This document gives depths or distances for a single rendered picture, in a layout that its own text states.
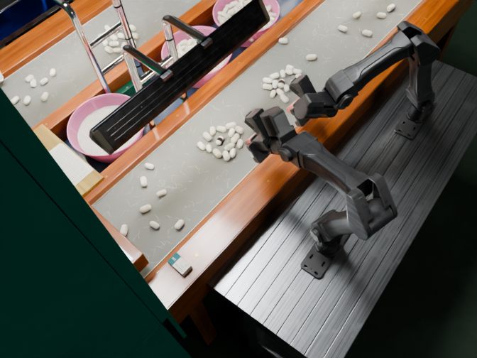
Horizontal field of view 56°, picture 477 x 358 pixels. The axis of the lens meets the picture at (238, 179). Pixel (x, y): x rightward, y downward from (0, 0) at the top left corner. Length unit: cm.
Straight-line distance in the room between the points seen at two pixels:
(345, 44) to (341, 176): 87
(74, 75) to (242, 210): 86
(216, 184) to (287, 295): 40
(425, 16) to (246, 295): 124
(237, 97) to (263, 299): 70
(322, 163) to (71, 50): 120
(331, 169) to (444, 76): 93
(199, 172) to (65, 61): 75
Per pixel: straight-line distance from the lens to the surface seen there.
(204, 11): 191
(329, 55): 174
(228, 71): 165
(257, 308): 132
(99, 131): 113
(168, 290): 126
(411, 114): 166
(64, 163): 152
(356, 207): 97
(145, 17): 196
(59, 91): 179
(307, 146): 109
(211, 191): 139
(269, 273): 135
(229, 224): 130
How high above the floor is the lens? 195
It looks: 59 degrees down
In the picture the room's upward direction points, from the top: 6 degrees counter-clockwise
